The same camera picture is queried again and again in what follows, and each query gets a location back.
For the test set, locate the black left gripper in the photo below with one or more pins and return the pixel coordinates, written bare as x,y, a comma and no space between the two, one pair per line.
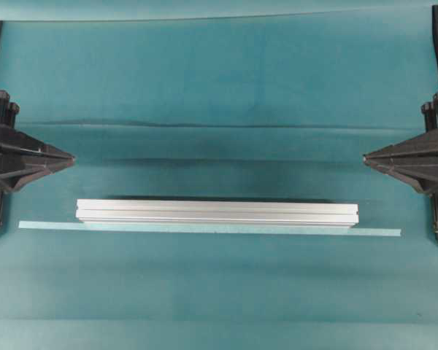
15,173

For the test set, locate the light teal tape strip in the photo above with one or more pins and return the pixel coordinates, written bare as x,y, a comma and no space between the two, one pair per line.
211,229

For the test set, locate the silver aluminium extrusion rail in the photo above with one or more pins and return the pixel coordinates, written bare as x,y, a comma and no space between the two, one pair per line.
342,215

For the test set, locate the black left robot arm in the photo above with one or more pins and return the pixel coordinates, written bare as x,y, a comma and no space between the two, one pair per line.
23,159

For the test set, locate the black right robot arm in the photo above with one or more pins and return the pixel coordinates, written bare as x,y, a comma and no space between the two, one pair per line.
433,196

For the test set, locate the teal table cloth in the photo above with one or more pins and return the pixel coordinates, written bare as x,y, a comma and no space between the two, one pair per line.
258,108

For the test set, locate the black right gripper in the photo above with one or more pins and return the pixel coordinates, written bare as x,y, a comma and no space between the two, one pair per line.
420,174

